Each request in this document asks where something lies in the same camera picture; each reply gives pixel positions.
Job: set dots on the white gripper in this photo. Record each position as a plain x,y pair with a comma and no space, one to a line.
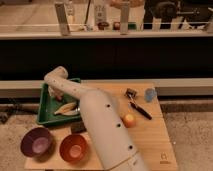
54,92

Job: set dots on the red chili pepper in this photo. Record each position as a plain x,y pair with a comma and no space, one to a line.
59,98

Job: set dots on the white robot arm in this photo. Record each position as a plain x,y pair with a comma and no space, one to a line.
113,144

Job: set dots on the purple bowl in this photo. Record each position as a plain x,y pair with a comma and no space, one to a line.
36,142

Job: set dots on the red bowl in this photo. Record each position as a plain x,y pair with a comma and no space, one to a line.
73,148

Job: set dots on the green plastic tray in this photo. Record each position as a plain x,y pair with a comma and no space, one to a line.
49,105

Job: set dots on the dark rectangular sponge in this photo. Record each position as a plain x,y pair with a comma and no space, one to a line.
77,127

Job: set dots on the orange apple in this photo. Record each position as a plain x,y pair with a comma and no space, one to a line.
129,120

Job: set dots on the small blue round object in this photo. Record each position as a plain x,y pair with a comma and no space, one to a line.
150,94

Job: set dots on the black handled brush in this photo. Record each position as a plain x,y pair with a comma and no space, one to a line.
131,94

